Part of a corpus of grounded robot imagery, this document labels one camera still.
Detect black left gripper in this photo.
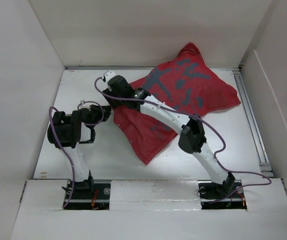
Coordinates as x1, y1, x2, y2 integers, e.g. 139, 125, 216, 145
88, 104, 113, 129

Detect red patterned pillowcase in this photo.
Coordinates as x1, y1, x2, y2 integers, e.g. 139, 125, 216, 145
113, 42, 241, 165

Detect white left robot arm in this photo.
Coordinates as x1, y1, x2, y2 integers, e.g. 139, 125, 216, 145
47, 104, 112, 200

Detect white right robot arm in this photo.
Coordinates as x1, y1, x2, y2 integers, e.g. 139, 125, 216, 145
102, 70, 236, 200

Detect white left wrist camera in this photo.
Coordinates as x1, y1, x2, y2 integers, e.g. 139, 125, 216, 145
77, 100, 92, 110

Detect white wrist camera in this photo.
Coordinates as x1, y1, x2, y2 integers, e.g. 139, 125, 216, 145
103, 69, 116, 82
77, 100, 92, 110

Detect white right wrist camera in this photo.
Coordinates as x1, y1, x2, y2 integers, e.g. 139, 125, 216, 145
103, 69, 116, 82

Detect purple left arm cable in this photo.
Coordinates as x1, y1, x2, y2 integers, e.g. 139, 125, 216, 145
48, 99, 107, 207

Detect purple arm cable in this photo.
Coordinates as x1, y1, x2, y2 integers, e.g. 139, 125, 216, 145
48, 99, 107, 207
93, 76, 273, 205

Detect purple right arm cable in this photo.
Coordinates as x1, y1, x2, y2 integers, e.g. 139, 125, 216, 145
93, 76, 273, 205

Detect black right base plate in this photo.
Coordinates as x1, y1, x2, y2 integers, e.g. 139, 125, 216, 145
196, 180, 247, 210

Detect aluminium right side rail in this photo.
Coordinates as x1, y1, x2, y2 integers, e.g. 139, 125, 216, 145
232, 68, 275, 178

